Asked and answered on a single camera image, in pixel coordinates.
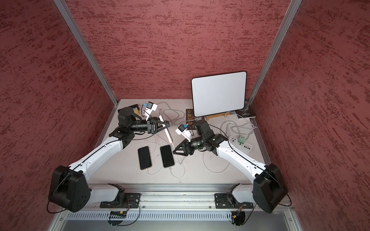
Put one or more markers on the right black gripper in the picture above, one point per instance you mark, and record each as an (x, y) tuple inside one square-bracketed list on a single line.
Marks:
[(186, 147)]

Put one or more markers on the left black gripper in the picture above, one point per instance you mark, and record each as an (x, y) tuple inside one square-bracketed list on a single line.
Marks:
[(161, 122)]

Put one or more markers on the phone green case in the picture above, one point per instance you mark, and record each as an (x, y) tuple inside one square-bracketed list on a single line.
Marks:
[(167, 156)]

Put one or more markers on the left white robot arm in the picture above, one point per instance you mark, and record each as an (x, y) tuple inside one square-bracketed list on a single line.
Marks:
[(69, 185)]

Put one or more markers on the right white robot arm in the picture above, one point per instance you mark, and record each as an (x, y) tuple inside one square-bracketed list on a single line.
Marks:
[(268, 185)]

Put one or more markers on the black power strip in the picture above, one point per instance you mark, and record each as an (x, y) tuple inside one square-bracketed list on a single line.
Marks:
[(135, 107)]

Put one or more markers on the dark book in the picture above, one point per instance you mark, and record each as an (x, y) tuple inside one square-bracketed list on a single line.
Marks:
[(190, 119)]

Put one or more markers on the wooden panel stand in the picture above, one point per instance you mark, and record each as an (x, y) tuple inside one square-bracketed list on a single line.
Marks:
[(224, 115)]

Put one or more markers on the green charger plug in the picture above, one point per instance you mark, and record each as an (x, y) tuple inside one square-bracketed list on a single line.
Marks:
[(242, 140)]

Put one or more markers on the white light panel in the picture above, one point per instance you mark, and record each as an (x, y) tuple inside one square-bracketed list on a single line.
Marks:
[(218, 93)]

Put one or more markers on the white power strip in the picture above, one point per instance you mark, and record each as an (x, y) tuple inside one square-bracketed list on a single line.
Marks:
[(240, 146)]

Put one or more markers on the small black booklet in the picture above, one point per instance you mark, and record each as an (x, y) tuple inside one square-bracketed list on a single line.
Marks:
[(246, 113)]

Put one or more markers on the aluminium frame rail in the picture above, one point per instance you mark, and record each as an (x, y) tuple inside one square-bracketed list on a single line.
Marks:
[(178, 207)]

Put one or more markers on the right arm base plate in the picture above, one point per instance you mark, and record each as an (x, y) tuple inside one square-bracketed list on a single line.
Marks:
[(227, 201)]

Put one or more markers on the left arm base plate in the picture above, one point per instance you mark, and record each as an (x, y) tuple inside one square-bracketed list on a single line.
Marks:
[(127, 201)]

